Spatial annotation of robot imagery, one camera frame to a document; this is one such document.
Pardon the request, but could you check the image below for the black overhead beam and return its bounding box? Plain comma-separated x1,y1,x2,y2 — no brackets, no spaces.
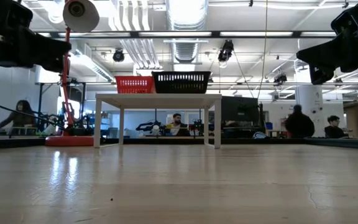
35,30,337,39

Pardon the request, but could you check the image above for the black monitor back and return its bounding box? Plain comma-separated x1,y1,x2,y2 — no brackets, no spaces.
221,95,260,131

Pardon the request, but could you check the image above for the red plastic basket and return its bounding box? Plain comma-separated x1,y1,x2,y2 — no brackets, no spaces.
114,75,157,95

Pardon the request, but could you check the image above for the black plastic basket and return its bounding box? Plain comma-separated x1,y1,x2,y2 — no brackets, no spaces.
151,70,213,95

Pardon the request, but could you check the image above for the person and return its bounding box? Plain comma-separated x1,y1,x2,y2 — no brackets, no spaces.
165,113,191,137
0,99,39,130
284,104,316,139
324,115,349,139

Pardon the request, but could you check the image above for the black aluminium table frame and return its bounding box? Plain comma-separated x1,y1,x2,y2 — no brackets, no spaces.
0,136,358,151

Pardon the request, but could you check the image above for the silver ventilation duct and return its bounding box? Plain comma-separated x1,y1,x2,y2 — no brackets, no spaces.
165,0,209,65

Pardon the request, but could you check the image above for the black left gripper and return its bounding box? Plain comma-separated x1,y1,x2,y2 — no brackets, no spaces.
0,0,72,74

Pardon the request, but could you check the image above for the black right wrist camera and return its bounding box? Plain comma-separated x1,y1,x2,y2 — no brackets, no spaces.
330,0,358,35

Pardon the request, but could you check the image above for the black ceiling spotlight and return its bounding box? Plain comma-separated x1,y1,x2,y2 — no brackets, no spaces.
112,49,126,63
273,73,288,86
218,39,235,63

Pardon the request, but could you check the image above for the red desk lamp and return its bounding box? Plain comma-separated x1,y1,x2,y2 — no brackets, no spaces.
44,0,101,147

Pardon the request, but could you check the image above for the white perforated shelf riser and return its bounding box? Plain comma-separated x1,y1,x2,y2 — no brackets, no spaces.
93,93,223,149

